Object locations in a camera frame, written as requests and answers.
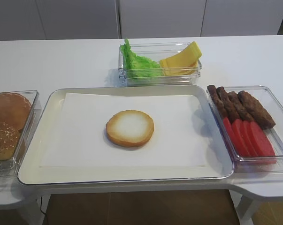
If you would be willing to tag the green lettuce leaf pile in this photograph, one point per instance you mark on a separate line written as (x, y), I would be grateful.
(149, 68)

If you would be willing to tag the clear lettuce cheese container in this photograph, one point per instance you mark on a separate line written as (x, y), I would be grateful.
(156, 52)

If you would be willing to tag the yellow cheese slices stack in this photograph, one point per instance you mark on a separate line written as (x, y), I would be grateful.
(183, 63)

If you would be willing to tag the bottom bun half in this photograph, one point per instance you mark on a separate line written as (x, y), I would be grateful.
(130, 128)

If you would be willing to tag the white paper sheet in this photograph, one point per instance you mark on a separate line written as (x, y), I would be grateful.
(79, 136)

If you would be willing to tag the brown meat patty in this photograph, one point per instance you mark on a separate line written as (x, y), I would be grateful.
(241, 110)
(228, 105)
(217, 101)
(256, 109)

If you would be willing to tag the red tomato slice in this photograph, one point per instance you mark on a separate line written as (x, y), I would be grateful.
(241, 146)
(246, 138)
(259, 140)
(230, 133)

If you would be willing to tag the white serving tray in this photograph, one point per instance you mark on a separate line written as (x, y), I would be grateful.
(218, 162)

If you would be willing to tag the clear patty tomato container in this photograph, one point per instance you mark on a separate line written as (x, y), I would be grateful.
(275, 134)

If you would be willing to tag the plain brown bun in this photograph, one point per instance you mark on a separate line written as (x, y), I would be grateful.
(14, 109)

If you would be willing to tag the clear bun container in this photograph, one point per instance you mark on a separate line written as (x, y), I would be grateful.
(10, 167)

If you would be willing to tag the sesame top bun right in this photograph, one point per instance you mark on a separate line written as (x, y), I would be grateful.
(9, 138)

